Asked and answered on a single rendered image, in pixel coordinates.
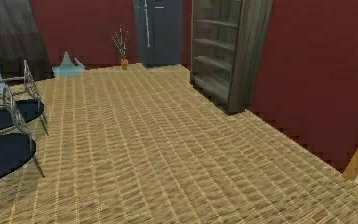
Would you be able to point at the metal chair with black seat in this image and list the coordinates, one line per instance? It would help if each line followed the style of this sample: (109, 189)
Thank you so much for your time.
(23, 111)
(7, 156)

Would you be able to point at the dark wooden bookshelf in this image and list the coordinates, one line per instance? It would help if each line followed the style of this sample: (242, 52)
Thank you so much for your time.
(250, 50)

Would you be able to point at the house plant in orange pot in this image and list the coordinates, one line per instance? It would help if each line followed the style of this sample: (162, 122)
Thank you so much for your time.
(123, 50)

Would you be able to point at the dark grey fridge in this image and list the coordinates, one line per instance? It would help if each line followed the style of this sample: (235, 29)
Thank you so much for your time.
(163, 36)

